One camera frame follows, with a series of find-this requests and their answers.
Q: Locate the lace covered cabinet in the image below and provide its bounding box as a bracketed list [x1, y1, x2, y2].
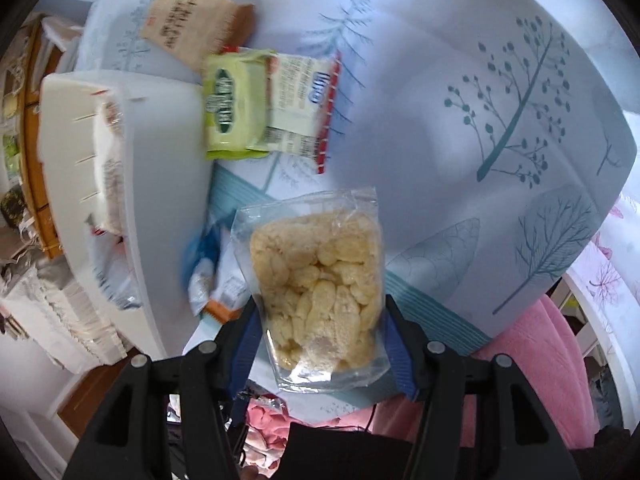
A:
[1, 252, 127, 375]

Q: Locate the white tree print tablecloth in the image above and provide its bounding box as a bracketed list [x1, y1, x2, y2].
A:
[79, 0, 636, 342]

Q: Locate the teal striped table runner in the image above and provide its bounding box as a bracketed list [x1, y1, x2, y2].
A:
[208, 167, 489, 406]

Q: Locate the brown paper snack pack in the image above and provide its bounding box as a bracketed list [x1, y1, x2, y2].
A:
[140, 0, 256, 72]

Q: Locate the black cable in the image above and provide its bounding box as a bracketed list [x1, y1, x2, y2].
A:
[319, 401, 379, 434]

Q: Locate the blue white snack pack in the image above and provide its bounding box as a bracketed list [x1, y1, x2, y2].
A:
[183, 226, 220, 316]

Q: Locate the clear striped biscuit pack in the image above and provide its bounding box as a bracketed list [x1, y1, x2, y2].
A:
[92, 99, 126, 236]

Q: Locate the orange snack pack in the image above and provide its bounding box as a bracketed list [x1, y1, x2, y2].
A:
[204, 299, 243, 324]

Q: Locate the wooden desk with drawers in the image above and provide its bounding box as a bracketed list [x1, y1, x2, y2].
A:
[18, 18, 63, 259]

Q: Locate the green snack pack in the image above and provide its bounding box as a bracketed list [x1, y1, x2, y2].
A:
[203, 49, 274, 160]

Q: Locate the white red-edged snack pack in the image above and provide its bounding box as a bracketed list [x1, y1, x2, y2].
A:
[252, 53, 342, 174]

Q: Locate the clear bag puffed rice snack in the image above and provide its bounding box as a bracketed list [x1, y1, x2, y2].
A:
[231, 188, 390, 393]

